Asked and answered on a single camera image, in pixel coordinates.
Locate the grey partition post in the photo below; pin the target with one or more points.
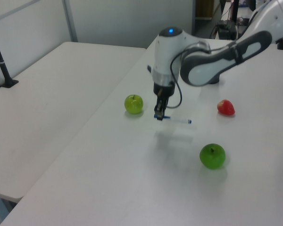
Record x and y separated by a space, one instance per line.
70 21

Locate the yellow wooden cabinet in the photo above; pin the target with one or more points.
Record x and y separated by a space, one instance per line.
204 9

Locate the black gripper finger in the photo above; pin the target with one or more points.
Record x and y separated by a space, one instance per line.
159 110
165 103

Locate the black pole with base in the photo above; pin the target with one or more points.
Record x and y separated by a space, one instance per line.
1 61

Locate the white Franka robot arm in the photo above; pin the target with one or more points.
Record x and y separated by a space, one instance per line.
165 54

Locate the yellow-green apple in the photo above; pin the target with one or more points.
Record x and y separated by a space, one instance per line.
133 104

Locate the dark equipment box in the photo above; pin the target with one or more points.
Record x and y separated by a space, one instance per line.
226 29

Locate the dark green apple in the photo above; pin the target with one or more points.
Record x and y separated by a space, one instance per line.
212 157

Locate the white side table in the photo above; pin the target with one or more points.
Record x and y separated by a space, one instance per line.
49 106

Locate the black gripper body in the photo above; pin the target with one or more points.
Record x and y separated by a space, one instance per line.
163 90

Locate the white marker with blue cap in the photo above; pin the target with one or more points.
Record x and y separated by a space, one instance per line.
179 120

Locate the black stand pole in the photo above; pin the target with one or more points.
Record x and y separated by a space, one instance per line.
235 10

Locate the red strawberry toy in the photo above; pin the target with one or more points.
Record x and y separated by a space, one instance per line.
225 107

